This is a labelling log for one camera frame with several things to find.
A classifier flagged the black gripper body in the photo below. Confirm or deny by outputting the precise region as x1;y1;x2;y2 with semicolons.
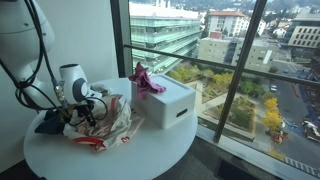
68;100;97;127

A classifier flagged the magenta pink t-shirt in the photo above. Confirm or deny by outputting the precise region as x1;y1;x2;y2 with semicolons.
129;62;166;100

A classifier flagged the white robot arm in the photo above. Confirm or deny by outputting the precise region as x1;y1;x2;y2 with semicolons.
0;0;101;126

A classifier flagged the white storage container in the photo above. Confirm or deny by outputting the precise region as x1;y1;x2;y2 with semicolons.
131;74;196;129

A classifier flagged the grey crumpled cloth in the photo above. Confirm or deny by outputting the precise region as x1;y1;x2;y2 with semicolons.
90;84;109;96

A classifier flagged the dark navy t-shirt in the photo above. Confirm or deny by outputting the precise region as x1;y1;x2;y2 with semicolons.
34;110;65;135

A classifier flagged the white round table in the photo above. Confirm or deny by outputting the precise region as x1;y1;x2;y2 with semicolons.
23;77;199;180

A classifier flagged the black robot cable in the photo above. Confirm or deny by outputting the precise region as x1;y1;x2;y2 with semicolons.
0;0;109;128

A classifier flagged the dark window frame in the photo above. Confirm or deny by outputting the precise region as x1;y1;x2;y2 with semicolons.
109;0;320;143

